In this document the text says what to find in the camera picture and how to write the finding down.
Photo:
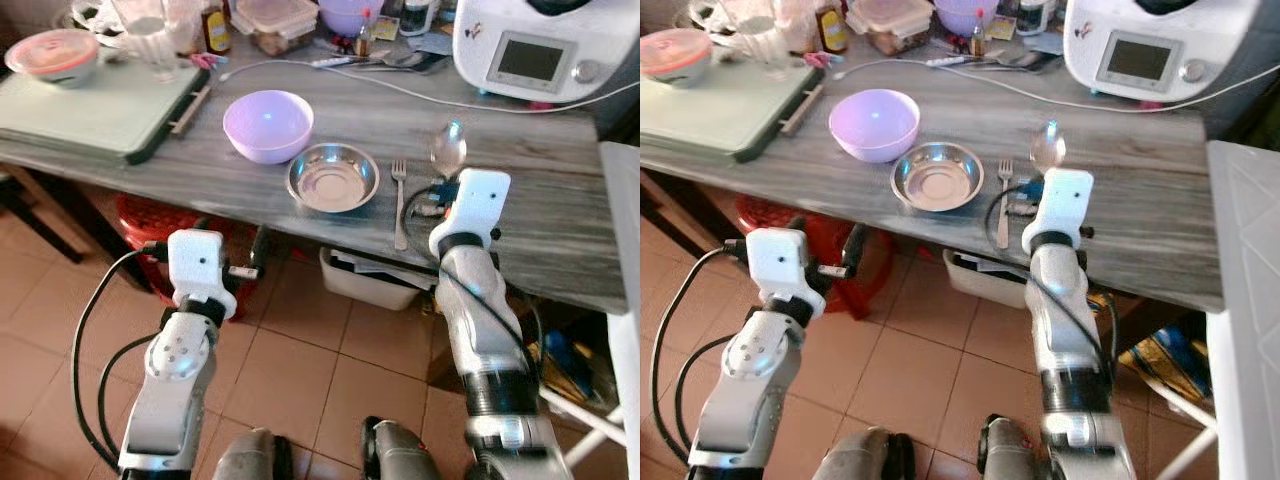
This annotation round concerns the steel spoon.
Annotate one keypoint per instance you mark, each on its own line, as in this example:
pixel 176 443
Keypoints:
pixel 1048 146
pixel 448 148

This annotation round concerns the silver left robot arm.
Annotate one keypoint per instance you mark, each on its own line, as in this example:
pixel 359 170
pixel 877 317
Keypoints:
pixel 748 385
pixel 175 380

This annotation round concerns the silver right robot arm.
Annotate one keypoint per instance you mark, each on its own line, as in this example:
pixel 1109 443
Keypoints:
pixel 1070 330
pixel 490 330

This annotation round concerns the steel fork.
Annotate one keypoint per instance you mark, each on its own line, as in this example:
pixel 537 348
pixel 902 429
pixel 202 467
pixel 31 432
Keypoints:
pixel 1004 205
pixel 399 205

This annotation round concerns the red plastic stool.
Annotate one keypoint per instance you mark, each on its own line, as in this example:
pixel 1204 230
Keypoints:
pixel 820 225
pixel 150 225

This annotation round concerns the shallow steel dish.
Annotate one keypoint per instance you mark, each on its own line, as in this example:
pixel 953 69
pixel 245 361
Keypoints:
pixel 938 177
pixel 333 177

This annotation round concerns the white plastic bin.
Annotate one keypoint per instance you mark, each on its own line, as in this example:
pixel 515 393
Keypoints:
pixel 985 282
pixel 365 285

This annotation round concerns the large purple plastic bowl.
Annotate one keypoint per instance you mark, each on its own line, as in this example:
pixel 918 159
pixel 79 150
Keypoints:
pixel 874 125
pixel 268 125

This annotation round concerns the small bottle with red cap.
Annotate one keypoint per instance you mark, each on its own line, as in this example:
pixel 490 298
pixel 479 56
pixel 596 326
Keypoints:
pixel 364 40
pixel 977 40

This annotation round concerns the white kitchen appliance with screen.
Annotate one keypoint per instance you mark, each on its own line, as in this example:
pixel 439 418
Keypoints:
pixel 1150 45
pixel 545 45

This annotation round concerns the small purple bowl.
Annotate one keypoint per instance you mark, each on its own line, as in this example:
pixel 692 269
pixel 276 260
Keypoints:
pixel 963 12
pixel 348 12

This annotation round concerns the pink clip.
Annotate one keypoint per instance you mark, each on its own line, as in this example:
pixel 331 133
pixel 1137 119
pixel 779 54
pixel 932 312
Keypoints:
pixel 817 59
pixel 204 61

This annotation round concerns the green cutting board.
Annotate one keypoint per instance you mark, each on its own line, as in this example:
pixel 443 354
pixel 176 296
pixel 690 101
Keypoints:
pixel 715 112
pixel 95 115

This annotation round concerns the blue and yellow bag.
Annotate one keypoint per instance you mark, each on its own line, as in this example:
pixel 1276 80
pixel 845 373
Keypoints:
pixel 1168 362
pixel 562 362

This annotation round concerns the grey left robot leg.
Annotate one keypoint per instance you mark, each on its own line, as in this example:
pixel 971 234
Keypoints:
pixel 250 458
pixel 865 458

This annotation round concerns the grey robot leg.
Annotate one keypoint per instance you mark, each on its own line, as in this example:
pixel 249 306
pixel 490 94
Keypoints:
pixel 865 458
pixel 1010 450
pixel 400 455
pixel 250 458

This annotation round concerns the clear plastic food container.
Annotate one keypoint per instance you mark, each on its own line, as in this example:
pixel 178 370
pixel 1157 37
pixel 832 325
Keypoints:
pixel 276 22
pixel 890 22

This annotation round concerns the sauce bottle with yellow label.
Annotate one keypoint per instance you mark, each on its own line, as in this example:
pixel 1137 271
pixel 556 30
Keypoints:
pixel 831 30
pixel 216 30

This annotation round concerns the clear plastic pitcher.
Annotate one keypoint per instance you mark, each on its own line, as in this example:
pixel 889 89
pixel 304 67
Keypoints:
pixel 155 35
pixel 765 32

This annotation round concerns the white cabinet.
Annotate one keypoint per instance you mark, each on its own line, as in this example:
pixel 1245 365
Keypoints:
pixel 1245 300

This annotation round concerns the grey right robot leg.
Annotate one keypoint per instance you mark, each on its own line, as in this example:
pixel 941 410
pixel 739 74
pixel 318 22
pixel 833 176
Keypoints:
pixel 1010 450
pixel 400 455

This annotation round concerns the white pipe rack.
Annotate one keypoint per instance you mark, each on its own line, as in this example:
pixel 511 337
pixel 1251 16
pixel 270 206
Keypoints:
pixel 590 415
pixel 1185 420

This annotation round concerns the bowl with red lid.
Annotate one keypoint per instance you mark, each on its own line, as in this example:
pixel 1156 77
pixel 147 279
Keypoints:
pixel 52 55
pixel 673 55

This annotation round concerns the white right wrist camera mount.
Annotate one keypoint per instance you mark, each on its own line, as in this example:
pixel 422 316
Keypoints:
pixel 1063 205
pixel 478 205

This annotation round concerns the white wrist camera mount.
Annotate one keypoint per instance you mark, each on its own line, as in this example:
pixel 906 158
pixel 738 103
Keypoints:
pixel 783 264
pixel 1063 205
pixel 478 205
pixel 197 262

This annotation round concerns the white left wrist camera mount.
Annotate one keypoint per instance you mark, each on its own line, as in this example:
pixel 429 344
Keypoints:
pixel 783 264
pixel 197 262

